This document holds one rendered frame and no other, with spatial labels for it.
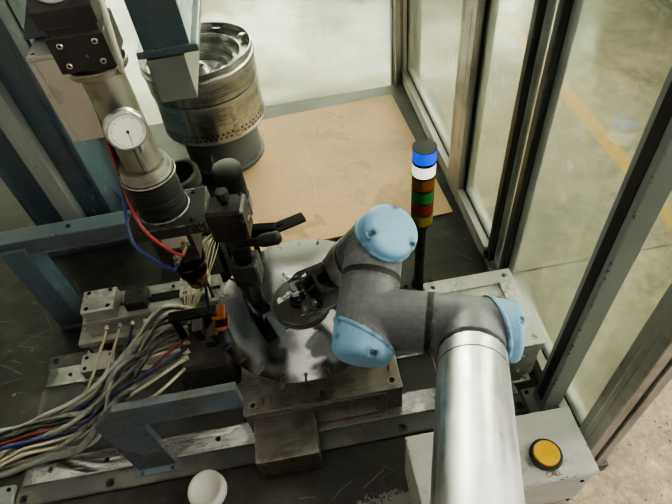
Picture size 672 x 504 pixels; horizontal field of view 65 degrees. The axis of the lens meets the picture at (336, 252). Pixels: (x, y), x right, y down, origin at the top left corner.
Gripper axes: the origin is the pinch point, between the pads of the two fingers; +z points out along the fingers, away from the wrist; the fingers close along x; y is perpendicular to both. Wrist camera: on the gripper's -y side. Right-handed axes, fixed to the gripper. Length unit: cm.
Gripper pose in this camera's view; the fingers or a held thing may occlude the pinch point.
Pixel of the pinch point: (316, 299)
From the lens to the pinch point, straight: 95.6
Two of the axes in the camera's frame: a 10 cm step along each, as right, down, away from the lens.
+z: -3.5, 3.5, 8.7
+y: -8.2, 3.3, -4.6
